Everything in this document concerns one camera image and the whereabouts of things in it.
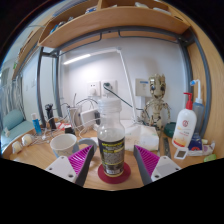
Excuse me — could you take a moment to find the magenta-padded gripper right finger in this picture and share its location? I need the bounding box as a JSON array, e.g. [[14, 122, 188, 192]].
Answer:
[[133, 144, 183, 186]]

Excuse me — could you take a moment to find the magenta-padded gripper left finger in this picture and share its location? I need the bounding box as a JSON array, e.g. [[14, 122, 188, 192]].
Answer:
[[44, 144, 95, 187]]

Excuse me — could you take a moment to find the clear plastic bottle dark label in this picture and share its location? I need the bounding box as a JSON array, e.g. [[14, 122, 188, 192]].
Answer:
[[96, 98, 127, 178]]

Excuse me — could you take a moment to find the cream mug blue map print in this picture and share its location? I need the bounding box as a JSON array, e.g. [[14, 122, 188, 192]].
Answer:
[[49, 133, 98, 158]]

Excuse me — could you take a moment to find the white tissue pack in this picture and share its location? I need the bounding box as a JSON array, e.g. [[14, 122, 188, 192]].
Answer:
[[123, 123, 160, 152]]

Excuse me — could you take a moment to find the flat round red coaster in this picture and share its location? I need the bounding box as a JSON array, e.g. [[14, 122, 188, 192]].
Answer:
[[97, 161, 132, 185]]

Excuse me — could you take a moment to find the small white desk clock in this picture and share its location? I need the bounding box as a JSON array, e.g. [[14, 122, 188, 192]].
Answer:
[[173, 148, 190, 160]]

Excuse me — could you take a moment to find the white power adapter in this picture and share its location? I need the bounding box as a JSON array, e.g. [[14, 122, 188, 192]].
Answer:
[[79, 108, 98, 128]]

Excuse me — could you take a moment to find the white lotion bottle red pump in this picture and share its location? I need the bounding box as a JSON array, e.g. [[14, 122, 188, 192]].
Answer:
[[171, 92, 198, 149]]

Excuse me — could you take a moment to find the small dark blue bottle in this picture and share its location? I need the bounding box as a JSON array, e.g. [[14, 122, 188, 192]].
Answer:
[[187, 132, 204, 153]]

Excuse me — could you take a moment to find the black handheld device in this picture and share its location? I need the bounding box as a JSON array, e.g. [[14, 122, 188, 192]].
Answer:
[[44, 103, 58, 130]]

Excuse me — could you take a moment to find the blue tube white cap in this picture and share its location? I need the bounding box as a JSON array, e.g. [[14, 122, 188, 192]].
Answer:
[[30, 112, 43, 135]]

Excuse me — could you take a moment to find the round white small object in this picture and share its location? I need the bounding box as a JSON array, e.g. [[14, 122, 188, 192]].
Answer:
[[21, 133, 34, 147], [11, 140, 24, 154]]

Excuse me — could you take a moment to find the white pink tube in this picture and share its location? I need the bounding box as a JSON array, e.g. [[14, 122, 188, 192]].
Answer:
[[199, 142, 216, 156]]

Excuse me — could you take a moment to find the tree creature figurine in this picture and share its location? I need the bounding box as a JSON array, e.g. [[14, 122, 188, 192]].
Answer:
[[141, 73, 172, 131]]

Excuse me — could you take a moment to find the teal mattress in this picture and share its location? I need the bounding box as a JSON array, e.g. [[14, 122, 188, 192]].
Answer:
[[0, 120, 34, 151]]

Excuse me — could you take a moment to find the blue spray bottle white nozzle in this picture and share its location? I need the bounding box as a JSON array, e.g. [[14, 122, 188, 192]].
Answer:
[[189, 79, 205, 134]]

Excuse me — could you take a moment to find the teal cushion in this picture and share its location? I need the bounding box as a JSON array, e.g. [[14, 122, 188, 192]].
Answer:
[[1, 109, 25, 131]]

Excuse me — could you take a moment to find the wooden wardrobe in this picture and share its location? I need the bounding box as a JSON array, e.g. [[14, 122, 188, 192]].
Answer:
[[186, 19, 224, 158]]

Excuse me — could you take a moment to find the white desk lamp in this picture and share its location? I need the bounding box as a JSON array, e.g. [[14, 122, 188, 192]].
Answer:
[[62, 48, 138, 123]]

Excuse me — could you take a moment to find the wooden shelf unit with items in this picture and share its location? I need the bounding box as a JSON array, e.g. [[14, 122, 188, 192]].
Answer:
[[38, 0, 192, 51]]

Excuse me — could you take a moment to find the black power cable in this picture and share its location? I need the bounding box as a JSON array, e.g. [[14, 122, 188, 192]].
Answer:
[[104, 84, 138, 112]]

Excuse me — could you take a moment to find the white wall box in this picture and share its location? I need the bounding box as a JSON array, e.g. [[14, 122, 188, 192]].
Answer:
[[134, 78, 152, 98]]

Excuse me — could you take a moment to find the white wall socket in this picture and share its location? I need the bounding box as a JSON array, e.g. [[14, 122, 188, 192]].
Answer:
[[87, 80, 101, 98], [101, 79, 118, 98]]

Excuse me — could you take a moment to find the grey metal desk frame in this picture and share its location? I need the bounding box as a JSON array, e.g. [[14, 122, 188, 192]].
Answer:
[[35, 28, 213, 138]]

